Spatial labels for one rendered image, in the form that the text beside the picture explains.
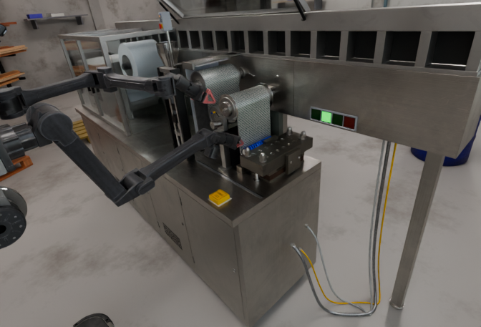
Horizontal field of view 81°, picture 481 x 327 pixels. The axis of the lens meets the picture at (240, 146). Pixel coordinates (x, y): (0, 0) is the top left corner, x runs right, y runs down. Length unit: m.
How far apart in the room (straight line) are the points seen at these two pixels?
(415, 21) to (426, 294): 1.67
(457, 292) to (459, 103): 1.45
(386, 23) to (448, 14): 0.19
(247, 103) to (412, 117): 0.72
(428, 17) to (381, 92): 0.30
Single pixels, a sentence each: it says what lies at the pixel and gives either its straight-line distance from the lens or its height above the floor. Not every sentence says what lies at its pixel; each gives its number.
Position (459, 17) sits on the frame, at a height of 1.62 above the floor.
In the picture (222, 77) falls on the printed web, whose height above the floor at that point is 1.36.
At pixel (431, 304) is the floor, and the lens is 2.27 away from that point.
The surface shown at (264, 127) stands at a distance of 1.55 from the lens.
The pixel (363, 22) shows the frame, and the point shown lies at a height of 1.61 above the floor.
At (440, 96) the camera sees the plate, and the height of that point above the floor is 1.36.
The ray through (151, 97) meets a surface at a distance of 2.28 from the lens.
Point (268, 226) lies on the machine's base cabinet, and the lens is 1.44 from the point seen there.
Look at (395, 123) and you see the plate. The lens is 1.31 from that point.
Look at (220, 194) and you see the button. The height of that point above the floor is 0.92.
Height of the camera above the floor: 1.71
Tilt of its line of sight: 27 degrees down
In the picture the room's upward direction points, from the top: 5 degrees counter-clockwise
